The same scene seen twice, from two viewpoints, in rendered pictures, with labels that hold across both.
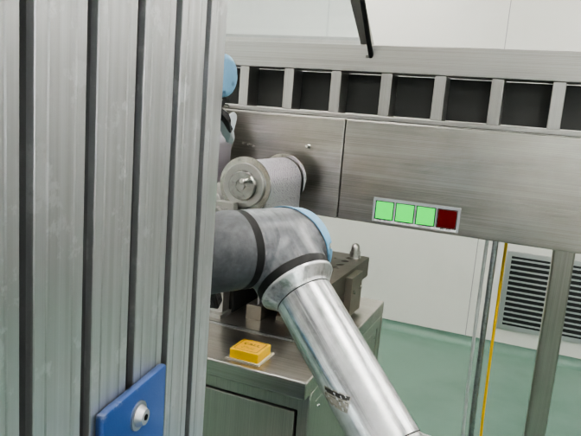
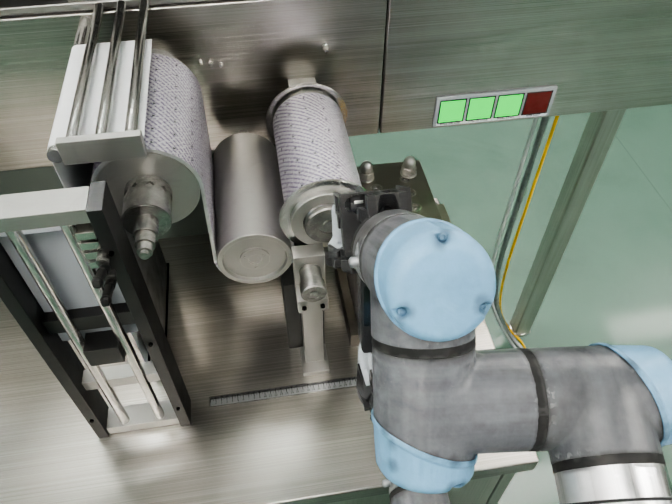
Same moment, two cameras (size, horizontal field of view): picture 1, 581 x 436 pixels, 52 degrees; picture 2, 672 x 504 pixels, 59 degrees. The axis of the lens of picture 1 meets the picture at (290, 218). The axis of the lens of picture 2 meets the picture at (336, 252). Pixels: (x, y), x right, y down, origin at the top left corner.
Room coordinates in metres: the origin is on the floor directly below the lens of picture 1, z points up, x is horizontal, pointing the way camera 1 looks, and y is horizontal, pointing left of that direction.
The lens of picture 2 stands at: (0.99, 0.45, 1.91)
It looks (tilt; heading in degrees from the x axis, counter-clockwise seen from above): 49 degrees down; 329
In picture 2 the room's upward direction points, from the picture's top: straight up
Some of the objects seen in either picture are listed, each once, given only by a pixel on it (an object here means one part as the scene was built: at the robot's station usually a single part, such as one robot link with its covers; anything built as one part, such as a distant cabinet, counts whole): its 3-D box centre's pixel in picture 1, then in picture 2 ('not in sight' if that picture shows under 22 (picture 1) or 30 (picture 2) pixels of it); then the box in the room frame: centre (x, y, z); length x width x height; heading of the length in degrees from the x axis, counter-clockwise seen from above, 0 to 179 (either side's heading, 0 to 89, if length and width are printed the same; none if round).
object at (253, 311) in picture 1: (275, 298); (349, 283); (1.64, 0.02, 0.92); 0.28 x 0.04 x 0.04; 158
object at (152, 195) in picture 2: not in sight; (147, 206); (1.62, 0.37, 1.34); 0.06 x 0.06 x 0.06; 68
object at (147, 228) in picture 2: not in sight; (145, 239); (1.56, 0.39, 1.34); 0.06 x 0.03 x 0.03; 158
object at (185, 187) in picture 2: not in sight; (152, 136); (1.76, 0.31, 1.34); 0.25 x 0.14 x 0.14; 158
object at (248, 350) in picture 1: (250, 350); not in sight; (1.27, 0.07, 0.91); 0.07 x 0.07 x 0.02; 68
